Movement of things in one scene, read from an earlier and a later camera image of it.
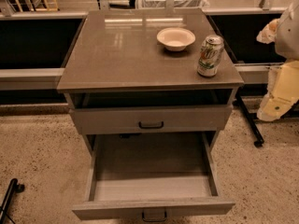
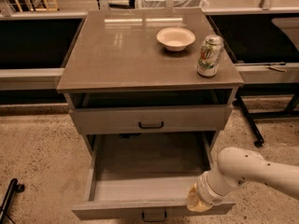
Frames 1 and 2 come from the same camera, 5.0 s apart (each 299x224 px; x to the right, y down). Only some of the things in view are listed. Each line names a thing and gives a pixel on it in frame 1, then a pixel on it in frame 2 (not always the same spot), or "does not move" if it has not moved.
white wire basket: (180, 2) does not move
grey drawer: (151, 177) does not move
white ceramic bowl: (176, 39) does not move
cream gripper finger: (275, 106) → (194, 203)
